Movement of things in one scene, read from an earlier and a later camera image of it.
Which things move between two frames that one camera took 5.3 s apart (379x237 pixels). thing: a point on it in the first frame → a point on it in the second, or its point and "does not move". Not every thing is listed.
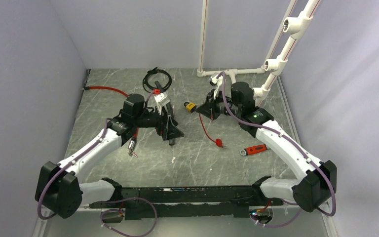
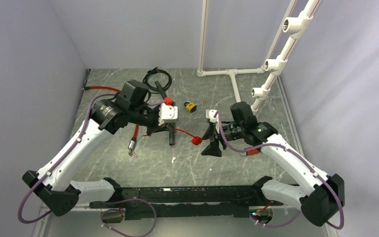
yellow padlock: [190, 106] does not move
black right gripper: [209, 108] → [213, 149]
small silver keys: [131, 152] does not move
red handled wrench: [249, 150] does not move
